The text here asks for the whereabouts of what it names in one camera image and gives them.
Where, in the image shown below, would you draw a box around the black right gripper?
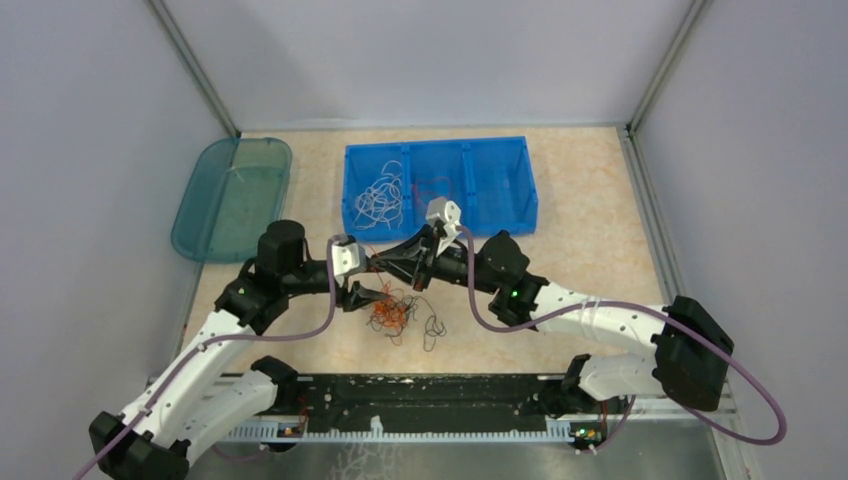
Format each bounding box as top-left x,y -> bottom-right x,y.
371,224 -> 501,295

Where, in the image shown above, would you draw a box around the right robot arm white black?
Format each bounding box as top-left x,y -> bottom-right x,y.
367,226 -> 734,412

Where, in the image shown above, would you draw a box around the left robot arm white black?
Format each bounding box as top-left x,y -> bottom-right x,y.
75,220 -> 378,479

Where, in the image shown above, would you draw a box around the blue three-compartment plastic bin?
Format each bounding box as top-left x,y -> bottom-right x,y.
341,136 -> 539,243

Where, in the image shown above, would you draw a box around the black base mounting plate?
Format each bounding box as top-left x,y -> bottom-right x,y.
271,374 -> 597,433

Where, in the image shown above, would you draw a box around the teal translucent plastic tray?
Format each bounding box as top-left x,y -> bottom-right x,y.
170,137 -> 292,264

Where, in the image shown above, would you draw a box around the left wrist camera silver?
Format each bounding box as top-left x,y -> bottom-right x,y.
330,236 -> 367,284

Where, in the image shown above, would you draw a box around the white cables in bin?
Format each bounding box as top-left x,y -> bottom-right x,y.
352,158 -> 407,232

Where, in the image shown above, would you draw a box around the orange cable in bin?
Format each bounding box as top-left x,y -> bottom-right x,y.
411,175 -> 452,207

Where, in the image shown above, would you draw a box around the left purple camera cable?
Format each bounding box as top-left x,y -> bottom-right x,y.
72,235 -> 352,480

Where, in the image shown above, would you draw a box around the purple camera cable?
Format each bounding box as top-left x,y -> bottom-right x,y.
453,225 -> 788,455
72,235 -> 352,480

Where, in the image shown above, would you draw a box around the white slotted cable duct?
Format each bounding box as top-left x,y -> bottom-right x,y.
222,419 -> 576,444

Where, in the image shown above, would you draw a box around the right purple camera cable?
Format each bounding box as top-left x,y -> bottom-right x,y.
453,225 -> 788,455

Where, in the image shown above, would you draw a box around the aluminium frame rail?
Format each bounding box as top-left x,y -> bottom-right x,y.
617,124 -> 761,479

